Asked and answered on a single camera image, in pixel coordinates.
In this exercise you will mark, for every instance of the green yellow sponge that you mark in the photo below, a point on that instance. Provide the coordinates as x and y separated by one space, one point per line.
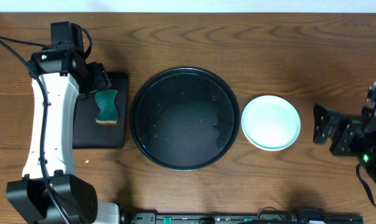
105 100

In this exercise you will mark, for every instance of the black rectangular tray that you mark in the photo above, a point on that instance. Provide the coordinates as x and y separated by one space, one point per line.
87 133

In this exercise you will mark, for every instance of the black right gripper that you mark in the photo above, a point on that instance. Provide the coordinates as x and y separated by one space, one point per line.
347 129

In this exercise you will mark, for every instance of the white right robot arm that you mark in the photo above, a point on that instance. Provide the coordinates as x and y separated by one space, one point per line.
364 143

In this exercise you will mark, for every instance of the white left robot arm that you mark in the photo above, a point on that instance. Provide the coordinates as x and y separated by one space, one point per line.
50 190

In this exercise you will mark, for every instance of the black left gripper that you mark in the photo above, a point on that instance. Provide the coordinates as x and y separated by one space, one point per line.
98 78

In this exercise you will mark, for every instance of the green plate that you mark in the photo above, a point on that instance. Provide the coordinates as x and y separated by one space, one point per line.
270 123

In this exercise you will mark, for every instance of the black round tray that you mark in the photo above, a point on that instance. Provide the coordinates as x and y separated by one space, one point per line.
184 118

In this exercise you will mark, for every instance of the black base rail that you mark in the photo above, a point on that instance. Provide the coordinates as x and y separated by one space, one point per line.
267 215

